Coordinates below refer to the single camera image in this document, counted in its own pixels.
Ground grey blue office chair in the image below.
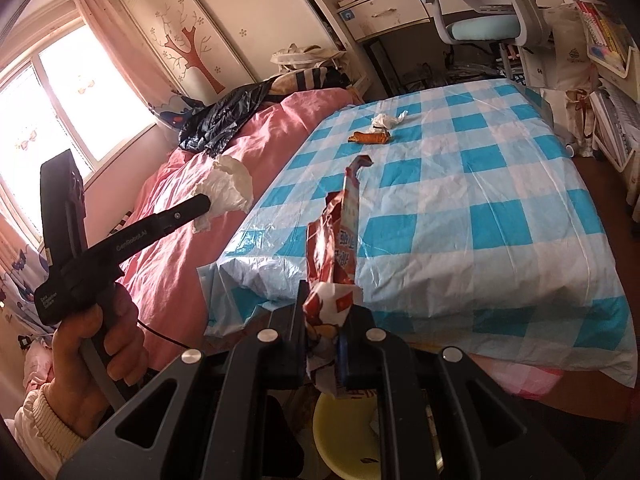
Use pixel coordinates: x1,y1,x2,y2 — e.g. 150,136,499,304
419,0,550,79

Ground white tissue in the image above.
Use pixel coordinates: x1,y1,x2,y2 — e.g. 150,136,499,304
191,155,254,234
371,110,408,131

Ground black puffer jacket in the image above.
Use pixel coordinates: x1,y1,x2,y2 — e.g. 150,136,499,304
179,80,272,157

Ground left hand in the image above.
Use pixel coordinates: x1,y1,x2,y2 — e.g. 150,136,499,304
44,284,149,439

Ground blue checkered plastic cloth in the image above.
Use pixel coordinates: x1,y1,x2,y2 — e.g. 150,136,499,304
198,79,638,387

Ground red snack bag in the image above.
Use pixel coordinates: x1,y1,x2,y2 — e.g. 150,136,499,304
303,155,373,396

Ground yellow trash bin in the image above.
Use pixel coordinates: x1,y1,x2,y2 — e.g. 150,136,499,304
312,390,382,480

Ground pink bed quilt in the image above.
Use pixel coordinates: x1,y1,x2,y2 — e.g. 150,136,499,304
120,88,356,370

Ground pink curtain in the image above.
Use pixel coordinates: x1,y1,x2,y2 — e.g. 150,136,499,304
74,0,174,120

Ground white sleeve forearm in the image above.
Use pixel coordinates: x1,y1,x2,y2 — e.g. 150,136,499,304
6,384,86,479

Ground white painted wardrobe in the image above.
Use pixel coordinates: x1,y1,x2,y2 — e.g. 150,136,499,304
119,0,335,104

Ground white desk with drawers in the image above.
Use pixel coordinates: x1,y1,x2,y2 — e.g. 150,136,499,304
336,0,572,44

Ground white bookshelf with books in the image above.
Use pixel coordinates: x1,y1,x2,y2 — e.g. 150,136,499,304
574,0,639,209

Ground striped pillow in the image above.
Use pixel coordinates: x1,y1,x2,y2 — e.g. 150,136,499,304
269,66,350,96

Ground orange snack wrapper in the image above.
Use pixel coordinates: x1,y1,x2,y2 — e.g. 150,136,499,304
348,129,392,144

